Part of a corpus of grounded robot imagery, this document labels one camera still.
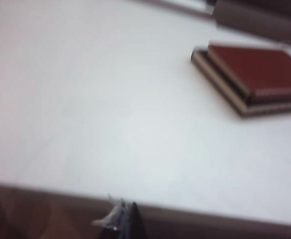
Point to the red hardcover book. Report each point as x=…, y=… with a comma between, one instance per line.
x=264, y=69

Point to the black hardcover book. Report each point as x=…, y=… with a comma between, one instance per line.
x=220, y=76

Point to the grey fabric desk partition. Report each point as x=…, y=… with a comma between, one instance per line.
x=259, y=20

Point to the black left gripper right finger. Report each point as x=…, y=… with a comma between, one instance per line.
x=136, y=224

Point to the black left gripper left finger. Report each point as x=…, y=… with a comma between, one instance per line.
x=114, y=219

